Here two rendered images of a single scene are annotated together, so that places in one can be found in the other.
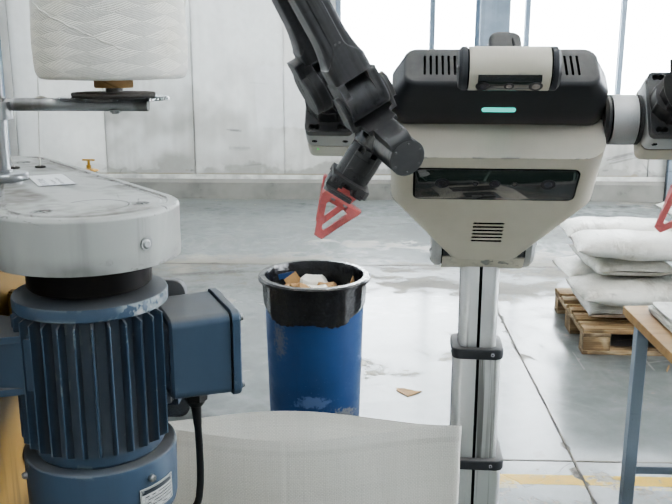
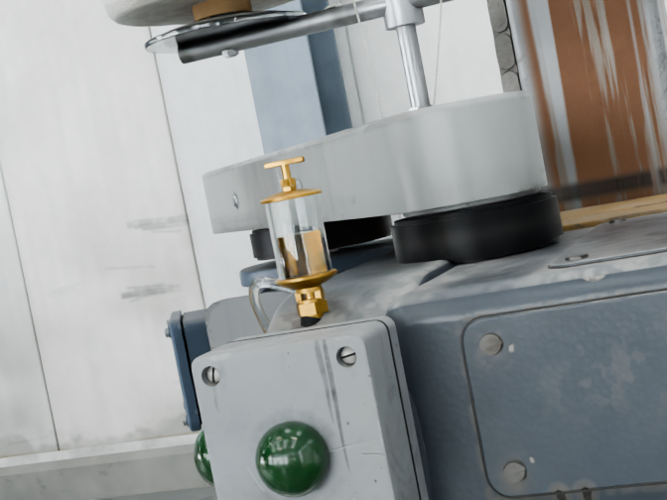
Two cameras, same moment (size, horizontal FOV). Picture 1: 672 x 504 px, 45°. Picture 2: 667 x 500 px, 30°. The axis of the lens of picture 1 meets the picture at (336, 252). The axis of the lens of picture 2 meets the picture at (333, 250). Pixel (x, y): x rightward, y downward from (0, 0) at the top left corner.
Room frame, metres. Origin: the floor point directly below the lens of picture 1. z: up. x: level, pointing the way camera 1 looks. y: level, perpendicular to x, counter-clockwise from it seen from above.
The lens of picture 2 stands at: (1.78, 0.56, 1.39)
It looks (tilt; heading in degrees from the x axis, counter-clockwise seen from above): 3 degrees down; 197
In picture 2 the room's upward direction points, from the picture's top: 11 degrees counter-clockwise
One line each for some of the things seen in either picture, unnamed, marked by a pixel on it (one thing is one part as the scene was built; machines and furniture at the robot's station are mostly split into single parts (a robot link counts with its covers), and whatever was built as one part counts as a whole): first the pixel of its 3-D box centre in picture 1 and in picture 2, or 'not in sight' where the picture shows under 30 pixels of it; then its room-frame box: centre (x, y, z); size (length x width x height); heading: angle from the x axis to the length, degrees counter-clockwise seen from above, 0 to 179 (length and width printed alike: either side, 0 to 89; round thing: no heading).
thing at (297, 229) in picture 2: not in sight; (298, 236); (1.24, 0.38, 1.37); 0.03 x 0.02 x 0.03; 88
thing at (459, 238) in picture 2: not in sight; (475, 229); (1.12, 0.43, 1.35); 0.09 x 0.09 x 0.03
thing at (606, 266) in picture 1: (618, 256); not in sight; (4.55, -1.61, 0.44); 0.66 x 0.43 x 0.13; 178
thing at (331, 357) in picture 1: (314, 345); not in sight; (3.40, 0.09, 0.32); 0.51 x 0.48 x 0.65; 178
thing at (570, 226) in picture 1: (620, 229); not in sight; (4.72, -1.68, 0.56); 0.66 x 0.42 x 0.13; 82
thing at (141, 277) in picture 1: (89, 272); (322, 235); (0.78, 0.24, 1.35); 0.12 x 0.12 x 0.04
